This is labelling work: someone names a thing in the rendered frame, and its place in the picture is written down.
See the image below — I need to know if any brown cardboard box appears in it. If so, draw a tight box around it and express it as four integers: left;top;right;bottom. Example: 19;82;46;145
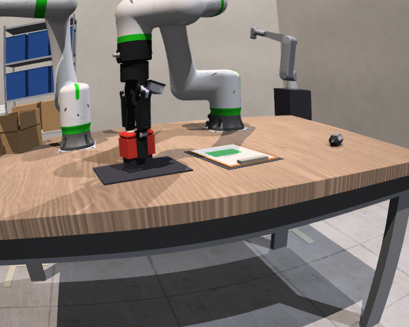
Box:
0;108;42;154

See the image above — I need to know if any clipboard with form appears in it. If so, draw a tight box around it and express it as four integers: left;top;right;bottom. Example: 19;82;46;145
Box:
184;144;283;170

